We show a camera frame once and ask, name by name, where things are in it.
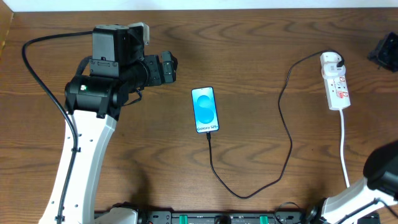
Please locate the white power strip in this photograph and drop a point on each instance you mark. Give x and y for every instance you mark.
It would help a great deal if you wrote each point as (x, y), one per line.
(337, 92)

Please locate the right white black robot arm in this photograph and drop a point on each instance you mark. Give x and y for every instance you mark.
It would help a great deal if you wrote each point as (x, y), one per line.
(378, 187)

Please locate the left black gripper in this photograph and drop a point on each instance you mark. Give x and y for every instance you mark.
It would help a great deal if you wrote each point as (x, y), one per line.
(154, 70)

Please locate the blue screen Galaxy smartphone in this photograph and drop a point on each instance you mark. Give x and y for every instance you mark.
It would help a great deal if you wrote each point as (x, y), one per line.
(204, 109)

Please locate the white charger plug adapter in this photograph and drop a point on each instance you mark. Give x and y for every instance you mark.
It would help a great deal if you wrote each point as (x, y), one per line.
(333, 65)

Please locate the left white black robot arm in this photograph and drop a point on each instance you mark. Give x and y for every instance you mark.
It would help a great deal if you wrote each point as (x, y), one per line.
(94, 98)

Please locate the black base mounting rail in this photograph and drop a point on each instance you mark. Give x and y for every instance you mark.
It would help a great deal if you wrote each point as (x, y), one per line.
(166, 217)

